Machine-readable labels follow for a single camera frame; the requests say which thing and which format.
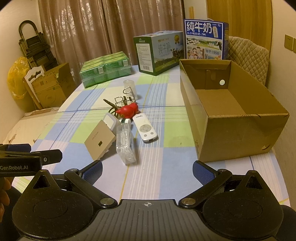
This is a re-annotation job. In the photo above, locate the beige wall switch panel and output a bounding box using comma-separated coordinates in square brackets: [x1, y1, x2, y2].
[84, 120, 116, 161]

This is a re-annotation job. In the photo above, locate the green drink carton pack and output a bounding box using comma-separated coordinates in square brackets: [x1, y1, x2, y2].
[79, 51, 132, 88]

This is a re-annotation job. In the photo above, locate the green white milk carton box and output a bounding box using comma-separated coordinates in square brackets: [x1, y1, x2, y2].
[133, 31, 185, 76]

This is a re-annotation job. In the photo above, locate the black folding hand cart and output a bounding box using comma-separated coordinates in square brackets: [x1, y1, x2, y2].
[18, 20, 59, 71]

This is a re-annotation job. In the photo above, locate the flat cardboard on floor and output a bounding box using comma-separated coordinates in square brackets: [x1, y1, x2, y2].
[1, 108, 59, 146]

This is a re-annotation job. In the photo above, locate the checkered tablecloth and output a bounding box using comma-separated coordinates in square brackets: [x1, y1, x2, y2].
[11, 64, 291, 207]

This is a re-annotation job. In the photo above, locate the white cardboard cutout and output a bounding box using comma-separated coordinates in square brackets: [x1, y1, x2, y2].
[25, 66, 45, 102]

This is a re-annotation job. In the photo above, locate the person's left hand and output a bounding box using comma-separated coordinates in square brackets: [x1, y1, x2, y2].
[0, 177, 11, 221]

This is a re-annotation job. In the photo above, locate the quilted beige chair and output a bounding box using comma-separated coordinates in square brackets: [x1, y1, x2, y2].
[228, 36, 269, 85]

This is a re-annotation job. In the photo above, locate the wooden door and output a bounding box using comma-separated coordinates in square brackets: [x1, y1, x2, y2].
[207, 0, 273, 50]

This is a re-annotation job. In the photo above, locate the translucent plastic cup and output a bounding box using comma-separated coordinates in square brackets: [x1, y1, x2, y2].
[123, 79, 138, 100]

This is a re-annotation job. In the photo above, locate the blue milk carton box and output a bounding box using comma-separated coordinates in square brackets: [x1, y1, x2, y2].
[184, 19, 229, 60]

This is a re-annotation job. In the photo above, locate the red pig figurine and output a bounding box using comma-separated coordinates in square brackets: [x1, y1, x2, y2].
[115, 102, 139, 119]

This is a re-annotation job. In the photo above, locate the open brown cardboard box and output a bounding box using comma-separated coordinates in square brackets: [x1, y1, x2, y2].
[180, 59, 290, 162]

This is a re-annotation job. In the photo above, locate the white remote control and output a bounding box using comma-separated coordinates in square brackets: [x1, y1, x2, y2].
[132, 113, 158, 142]

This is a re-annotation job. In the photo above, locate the clear plastic bag of swabs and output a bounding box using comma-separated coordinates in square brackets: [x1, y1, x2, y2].
[116, 123, 137, 165]

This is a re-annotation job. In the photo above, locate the brown curtain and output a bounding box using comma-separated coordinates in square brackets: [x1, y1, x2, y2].
[38, 0, 184, 83]

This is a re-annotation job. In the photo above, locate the green white small jar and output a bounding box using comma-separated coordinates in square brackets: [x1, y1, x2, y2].
[120, 118, 132, 126]

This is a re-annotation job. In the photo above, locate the brown cardboard box on floor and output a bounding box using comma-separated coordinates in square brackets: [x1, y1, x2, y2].
[23, 63, 76, 109]

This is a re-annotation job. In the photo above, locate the yellow plastic bag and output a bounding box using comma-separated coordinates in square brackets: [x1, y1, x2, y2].
[7, 57, 31, 100]

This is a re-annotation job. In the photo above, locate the white power adapter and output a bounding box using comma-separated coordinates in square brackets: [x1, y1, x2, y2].
[102, 113, 121, 136]

